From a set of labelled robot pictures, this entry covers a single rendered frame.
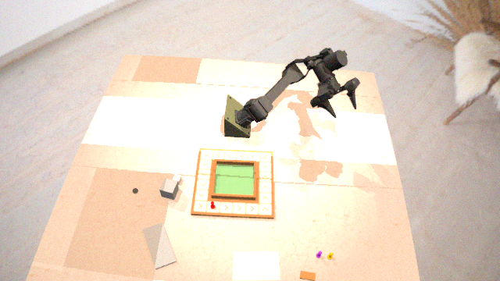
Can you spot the beige die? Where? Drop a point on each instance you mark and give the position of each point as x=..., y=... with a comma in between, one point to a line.
x=177, y=178

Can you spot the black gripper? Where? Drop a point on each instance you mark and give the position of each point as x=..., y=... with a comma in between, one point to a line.
x=350, y=86

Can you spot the orange flat block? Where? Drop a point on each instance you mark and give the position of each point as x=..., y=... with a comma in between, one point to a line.
x=307, y=275

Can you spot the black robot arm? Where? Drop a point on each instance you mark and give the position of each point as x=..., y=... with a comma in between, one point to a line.
x=325, y=62

